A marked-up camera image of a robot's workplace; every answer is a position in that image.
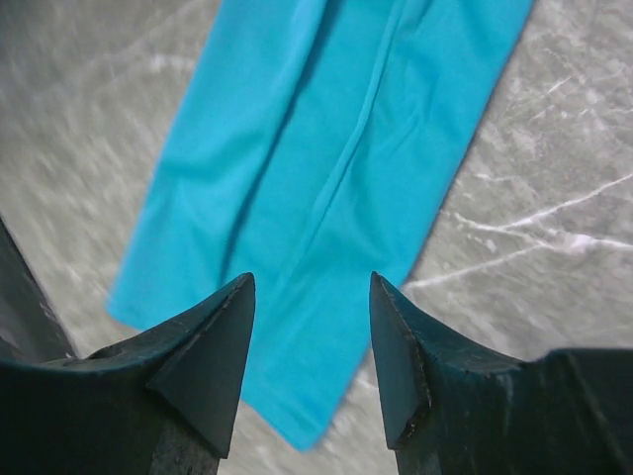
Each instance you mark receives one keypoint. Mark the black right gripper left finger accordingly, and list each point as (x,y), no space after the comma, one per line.
(161,402)

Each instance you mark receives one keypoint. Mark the teal t shirt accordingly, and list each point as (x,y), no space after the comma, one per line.
(314,146)

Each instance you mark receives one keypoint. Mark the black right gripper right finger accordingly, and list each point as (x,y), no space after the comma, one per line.
(453,406)

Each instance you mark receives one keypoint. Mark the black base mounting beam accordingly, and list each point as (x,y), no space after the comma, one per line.
(30,331)

